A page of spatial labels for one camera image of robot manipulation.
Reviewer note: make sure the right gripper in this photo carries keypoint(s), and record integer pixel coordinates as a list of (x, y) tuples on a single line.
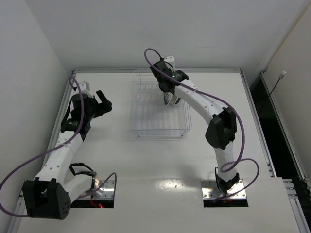
[(167, 90)]

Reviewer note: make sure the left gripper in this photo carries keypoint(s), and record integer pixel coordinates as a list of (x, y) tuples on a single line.
[(96, 107)]

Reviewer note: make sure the green red rimmed plate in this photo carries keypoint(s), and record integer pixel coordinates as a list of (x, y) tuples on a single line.
[(166, 97)]

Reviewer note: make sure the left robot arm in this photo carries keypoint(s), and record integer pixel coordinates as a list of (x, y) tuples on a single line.
[(53, 190)]

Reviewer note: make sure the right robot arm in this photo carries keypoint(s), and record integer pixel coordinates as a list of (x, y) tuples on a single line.
[(221, 121)]

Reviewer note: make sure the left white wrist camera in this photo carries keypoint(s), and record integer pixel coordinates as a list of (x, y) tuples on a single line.
[(85, 88)]

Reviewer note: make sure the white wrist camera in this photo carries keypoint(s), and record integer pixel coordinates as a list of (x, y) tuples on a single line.
[(170, 62), (85, 88)]

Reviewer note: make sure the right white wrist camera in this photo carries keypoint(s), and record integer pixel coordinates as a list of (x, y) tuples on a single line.
[(170, 62)]

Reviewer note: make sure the white wire dish rack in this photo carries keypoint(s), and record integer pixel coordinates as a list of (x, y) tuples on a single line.
[(150, 117)]

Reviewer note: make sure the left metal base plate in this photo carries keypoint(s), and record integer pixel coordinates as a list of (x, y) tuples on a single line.
[(101, 191)]

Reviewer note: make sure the metal base plate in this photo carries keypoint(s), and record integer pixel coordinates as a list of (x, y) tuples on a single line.
[(101, 191), (210, 191)]

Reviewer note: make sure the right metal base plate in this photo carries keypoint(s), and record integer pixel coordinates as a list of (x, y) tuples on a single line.
[(210, 191)]

